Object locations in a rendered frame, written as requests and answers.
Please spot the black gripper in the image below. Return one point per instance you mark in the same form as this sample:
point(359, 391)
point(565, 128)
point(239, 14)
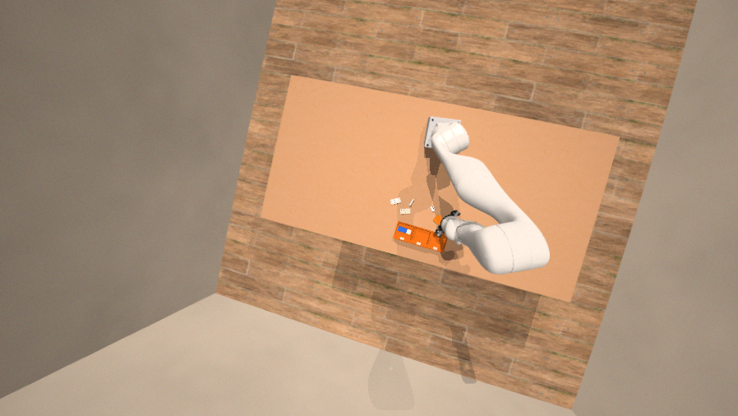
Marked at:
point(439, 231)

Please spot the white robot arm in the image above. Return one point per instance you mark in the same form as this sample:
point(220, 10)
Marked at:
point(501, 248)

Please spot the orange rack of three bins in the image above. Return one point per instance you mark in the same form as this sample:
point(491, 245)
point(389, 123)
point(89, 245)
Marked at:
point(421, 237)

